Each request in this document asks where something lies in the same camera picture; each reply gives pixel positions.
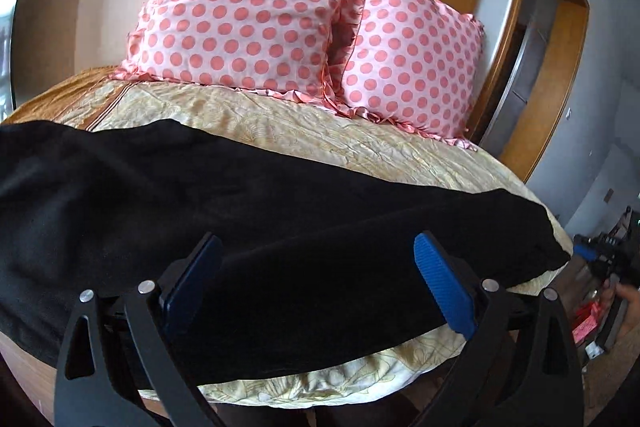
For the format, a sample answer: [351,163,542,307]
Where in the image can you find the small pink polka dot pillow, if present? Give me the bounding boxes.
[325,0,487,142]

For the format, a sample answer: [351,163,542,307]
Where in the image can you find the yellow floral bedspread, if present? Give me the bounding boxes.
[4,65,574,408]

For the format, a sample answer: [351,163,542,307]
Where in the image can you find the black pants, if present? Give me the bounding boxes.
[0,119,570,387]

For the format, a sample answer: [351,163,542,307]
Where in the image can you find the person's right hand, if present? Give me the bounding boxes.
[599,282,640,314]

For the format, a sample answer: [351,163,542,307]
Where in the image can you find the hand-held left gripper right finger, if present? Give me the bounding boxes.
[413,231,585,427]

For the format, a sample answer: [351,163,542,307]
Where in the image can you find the wooden door frame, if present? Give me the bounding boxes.
[437,0,591,182]

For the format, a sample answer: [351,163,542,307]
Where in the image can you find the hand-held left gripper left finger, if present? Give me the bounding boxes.
[54,233,225,427]

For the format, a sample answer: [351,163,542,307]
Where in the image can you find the large pink polka dot pillow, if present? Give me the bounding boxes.
[111,0,372,104]

